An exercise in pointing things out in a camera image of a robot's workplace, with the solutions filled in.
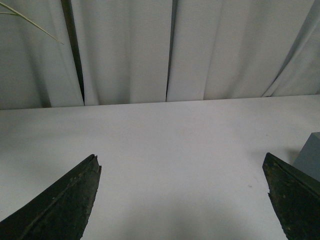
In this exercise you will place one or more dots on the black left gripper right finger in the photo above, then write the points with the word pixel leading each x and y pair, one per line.
pixel 295 198

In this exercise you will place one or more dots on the gray base block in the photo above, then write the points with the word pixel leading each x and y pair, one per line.
pixel 308 160

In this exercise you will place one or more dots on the green plant leaf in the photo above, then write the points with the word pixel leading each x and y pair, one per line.
pixel 13 12

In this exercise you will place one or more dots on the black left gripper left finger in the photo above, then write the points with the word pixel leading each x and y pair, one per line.
pixel 60 212

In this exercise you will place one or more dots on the white curtain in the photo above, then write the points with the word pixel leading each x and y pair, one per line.
pixel 146 51

